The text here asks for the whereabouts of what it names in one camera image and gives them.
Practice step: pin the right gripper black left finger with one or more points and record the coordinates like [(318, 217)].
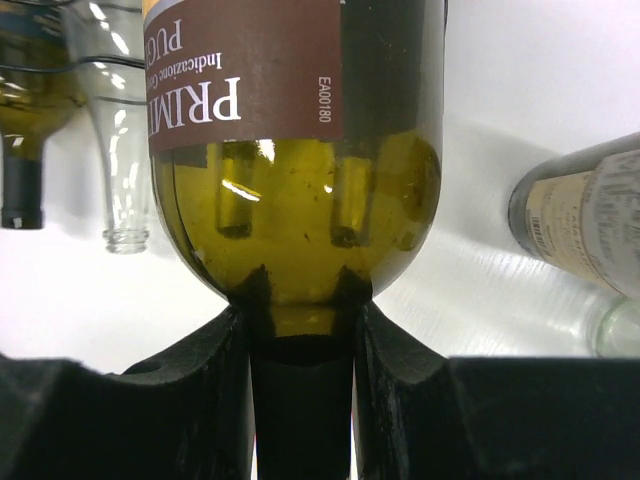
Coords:
[(183, 413)]

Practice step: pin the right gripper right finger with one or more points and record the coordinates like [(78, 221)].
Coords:
[(419, 415)]

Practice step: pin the dark bottle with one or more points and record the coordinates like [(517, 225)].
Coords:
[(580, 213)]

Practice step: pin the green bottle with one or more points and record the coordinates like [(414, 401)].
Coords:
[(296, 160)]

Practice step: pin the dark bottle front label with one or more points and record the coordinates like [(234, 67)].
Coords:
[(39, 95)]

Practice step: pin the clear glass bottle front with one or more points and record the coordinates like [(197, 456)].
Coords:
[(105, 43)]

